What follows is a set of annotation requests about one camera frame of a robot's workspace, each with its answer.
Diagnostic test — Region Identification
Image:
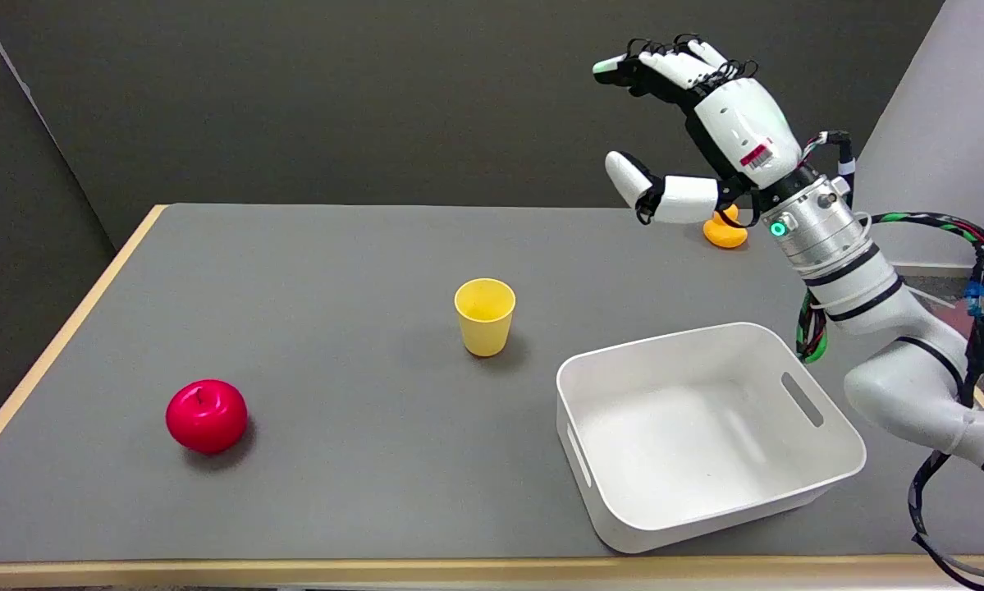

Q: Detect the white plastic bin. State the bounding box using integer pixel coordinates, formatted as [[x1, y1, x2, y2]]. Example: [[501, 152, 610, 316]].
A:
[[556, 322, 867, 555]]

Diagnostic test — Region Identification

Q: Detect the yellow plastic cup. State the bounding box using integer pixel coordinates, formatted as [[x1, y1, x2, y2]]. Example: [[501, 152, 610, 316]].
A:
[[454, 278, 517, 358]]

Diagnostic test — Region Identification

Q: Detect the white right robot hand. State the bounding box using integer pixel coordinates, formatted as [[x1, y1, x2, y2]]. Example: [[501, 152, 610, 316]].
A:
[[593, 34, 805, 226]]

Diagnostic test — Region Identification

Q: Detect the yellow rubber duck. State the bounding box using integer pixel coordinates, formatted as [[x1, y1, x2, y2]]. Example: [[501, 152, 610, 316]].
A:
[[703, 204, 748, 250]]

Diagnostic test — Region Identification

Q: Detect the red apple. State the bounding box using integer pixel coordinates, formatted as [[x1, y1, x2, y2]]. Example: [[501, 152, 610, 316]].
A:
[[166, 379, 249, 455]]

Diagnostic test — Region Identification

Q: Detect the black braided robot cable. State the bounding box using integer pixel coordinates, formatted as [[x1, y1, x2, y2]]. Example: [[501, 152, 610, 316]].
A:
[[795, 130, 984, 590]]

